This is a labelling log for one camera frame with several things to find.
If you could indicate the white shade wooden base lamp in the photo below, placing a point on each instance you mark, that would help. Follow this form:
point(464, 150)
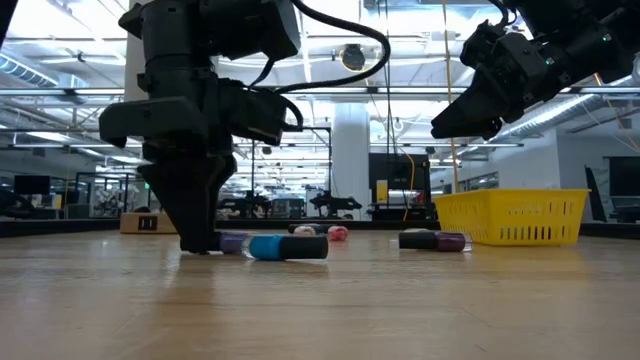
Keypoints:
point(130, 222)

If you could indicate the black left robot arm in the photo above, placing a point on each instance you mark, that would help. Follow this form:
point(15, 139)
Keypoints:
point(175, 30)

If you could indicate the white building column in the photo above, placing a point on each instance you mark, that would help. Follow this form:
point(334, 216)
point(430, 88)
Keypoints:
point(350, 160)

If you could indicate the coral pink nail polish bottle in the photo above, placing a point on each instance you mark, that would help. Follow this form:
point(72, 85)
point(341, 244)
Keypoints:
point(338, 233)

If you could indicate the black background robot arm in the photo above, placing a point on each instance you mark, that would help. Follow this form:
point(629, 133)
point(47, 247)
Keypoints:
point(247, 205)
point(332, 202)

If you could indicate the yellow plastic basket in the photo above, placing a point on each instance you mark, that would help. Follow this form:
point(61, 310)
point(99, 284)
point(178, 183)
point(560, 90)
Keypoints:
point(515, 193)

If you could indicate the black leaning panel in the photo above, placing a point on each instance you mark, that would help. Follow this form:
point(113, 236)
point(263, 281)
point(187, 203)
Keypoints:
point(595, 195)

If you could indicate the black metal frame rig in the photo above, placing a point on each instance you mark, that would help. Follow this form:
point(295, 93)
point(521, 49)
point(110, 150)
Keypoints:
point(330, 170)

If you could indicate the blue nail polish bottle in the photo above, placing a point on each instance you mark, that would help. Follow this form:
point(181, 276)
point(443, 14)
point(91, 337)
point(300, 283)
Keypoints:
point(300, 247)

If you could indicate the yellow canister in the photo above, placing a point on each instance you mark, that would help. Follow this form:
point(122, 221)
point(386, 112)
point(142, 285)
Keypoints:
point(382, 192)

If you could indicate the dark wall screen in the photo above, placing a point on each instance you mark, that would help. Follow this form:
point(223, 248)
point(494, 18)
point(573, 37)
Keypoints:
point(625, 175)

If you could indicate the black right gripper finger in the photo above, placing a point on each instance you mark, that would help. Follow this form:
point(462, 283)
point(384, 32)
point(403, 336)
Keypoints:
point(470, 112)
point(493, 131)

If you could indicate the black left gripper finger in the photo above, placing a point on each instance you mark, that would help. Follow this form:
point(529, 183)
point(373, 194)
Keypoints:
point(190, 200)
point(222, 175)

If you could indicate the black equipment cabinet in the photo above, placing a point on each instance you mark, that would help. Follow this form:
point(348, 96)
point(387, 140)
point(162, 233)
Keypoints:
point(400, 170)

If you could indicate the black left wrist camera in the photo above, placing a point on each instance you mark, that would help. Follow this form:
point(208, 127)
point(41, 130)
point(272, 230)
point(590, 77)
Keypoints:
point(255, 112)

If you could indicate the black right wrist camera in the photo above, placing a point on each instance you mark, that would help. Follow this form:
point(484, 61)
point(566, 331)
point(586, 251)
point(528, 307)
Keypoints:
point(482, 45)

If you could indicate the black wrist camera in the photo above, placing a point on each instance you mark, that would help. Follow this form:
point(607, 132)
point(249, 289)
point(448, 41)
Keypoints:
point(255, 112)
point(482, 45)

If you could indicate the black monitor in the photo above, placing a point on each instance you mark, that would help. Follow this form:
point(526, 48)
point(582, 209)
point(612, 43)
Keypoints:
point(31, 185)

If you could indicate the lavender nail polish bottle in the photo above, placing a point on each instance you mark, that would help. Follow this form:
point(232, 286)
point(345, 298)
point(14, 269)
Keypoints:
point(232, 243)

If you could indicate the black table border rail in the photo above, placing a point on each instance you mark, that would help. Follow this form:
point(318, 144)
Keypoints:
point(60, 227)

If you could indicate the purple nail polish bottle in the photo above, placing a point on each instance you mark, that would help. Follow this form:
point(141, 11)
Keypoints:
point(417, 241)

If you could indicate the pale pink nail polish bottle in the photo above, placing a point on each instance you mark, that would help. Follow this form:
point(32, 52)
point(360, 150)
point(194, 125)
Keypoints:
point(303, 231)

